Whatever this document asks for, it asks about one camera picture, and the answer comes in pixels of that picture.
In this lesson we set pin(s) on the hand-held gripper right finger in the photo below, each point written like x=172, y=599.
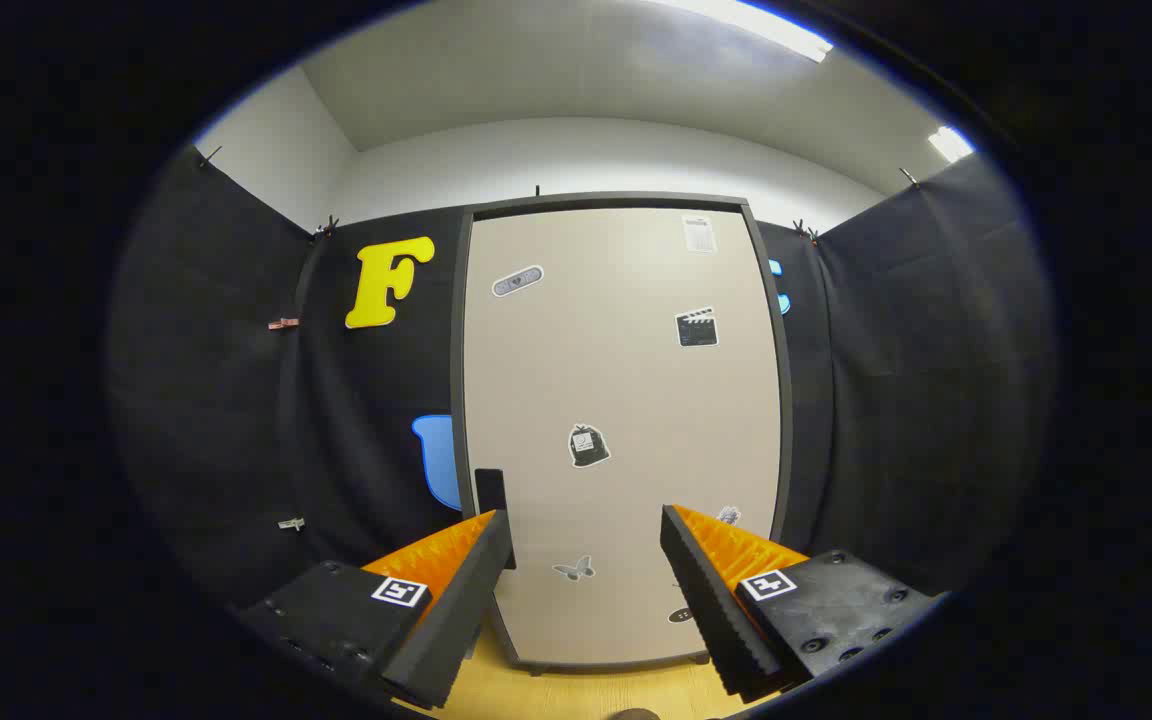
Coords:
x=711, y=610

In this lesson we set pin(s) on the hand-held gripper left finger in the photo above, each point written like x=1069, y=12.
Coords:
x=446, y=630

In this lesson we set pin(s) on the grey shoe cabinet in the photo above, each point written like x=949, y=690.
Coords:
x=457, y=400

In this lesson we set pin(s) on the beige shoe cabinet door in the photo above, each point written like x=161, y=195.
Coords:
x=616, y=380

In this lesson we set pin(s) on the red clothes peg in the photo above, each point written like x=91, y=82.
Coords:
x=283, y=323

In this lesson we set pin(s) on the small ceiling light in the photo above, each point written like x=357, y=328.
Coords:
x=950, y=144

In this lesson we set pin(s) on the long ceiling light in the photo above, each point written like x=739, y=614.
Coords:
x=766, y=25

